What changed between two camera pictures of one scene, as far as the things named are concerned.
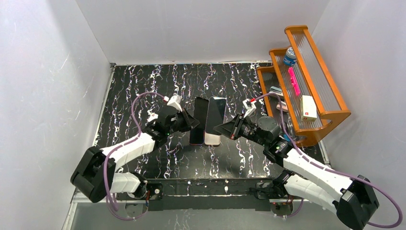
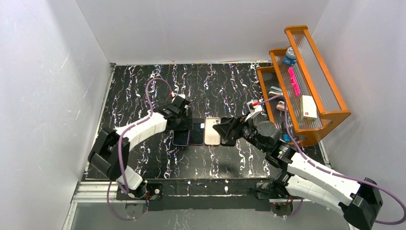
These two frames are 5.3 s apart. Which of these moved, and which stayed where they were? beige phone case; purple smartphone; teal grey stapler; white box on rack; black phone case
Moved: black phone case
Stayed: beige phone case; teal grey stapler; white box on rack; purple smartphone
